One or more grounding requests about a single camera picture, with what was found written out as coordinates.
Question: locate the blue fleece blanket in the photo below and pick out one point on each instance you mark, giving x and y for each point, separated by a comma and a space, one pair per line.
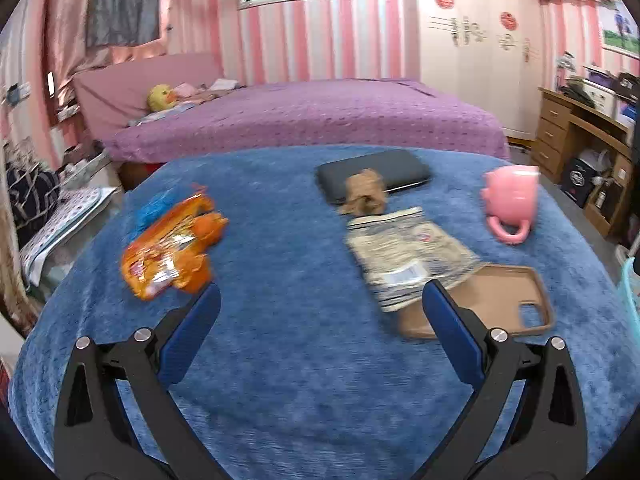
310, 360

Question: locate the pink satin curtain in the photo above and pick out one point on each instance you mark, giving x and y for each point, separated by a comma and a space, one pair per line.
65, 25

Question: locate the small orange tangerine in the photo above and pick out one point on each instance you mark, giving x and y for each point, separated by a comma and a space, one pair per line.
212, 227

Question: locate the purple dotted bed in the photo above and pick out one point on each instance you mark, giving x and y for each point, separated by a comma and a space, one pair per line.
310, 115

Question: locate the large orange tangerine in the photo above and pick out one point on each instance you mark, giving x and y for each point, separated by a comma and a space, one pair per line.
195, 275

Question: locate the grey printed snack bag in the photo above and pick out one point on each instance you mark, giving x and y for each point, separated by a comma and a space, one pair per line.
400, 255

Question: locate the desk lamp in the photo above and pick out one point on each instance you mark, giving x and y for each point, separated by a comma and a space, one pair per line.
565, 62

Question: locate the teal plastic basket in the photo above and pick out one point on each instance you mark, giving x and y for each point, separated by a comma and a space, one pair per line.
629, 285

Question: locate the pile of clothes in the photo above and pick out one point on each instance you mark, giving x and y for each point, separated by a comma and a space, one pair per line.
210, 89

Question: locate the pink mug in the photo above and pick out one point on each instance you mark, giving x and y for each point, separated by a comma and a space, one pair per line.
510, 195

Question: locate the dark cloth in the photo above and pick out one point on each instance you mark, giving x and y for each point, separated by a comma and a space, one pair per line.
575, 91

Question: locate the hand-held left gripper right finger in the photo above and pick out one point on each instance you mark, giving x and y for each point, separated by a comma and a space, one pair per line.
452, 325

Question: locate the grey curtain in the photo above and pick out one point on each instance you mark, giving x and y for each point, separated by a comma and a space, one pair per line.
122, 5

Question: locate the cream wardrobe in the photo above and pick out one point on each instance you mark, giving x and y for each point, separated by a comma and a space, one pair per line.
475, 85

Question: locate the blue crinkled wrapper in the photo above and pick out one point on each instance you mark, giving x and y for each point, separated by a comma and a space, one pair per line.
155, 207

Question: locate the small couple photo poster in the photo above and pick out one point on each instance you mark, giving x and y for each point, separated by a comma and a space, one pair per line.
620, 30

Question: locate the orange snack packet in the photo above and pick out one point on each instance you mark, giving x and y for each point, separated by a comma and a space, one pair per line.
160, 255

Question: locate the navy patterned bag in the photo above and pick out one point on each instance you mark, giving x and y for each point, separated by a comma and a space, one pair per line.
30, 197

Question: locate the tan phone case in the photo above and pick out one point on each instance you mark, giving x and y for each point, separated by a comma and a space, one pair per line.
500, 290

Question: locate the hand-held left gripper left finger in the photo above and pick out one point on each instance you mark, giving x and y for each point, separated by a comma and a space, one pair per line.
192, 320

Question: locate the white storage box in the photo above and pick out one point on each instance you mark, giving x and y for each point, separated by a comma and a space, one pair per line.
600, 95

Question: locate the black phone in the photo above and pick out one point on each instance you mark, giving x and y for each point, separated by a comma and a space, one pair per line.
395, 167

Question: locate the pink covered headboard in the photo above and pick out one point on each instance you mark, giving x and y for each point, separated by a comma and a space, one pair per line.
115, 90

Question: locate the wooden desk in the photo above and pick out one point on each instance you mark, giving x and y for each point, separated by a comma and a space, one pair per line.
552, 130

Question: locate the black paper bag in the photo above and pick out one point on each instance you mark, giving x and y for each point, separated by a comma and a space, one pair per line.
575, 182

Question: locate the white fan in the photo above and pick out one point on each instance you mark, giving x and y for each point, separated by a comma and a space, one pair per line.
595, 160

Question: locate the brown paper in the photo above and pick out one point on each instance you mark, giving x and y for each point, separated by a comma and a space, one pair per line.
365, 192

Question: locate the yellow duck plush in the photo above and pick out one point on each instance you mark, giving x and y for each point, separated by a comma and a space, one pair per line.
160, 97

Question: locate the polka dot cushion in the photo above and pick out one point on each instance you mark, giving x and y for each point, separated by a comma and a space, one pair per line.
65, 220

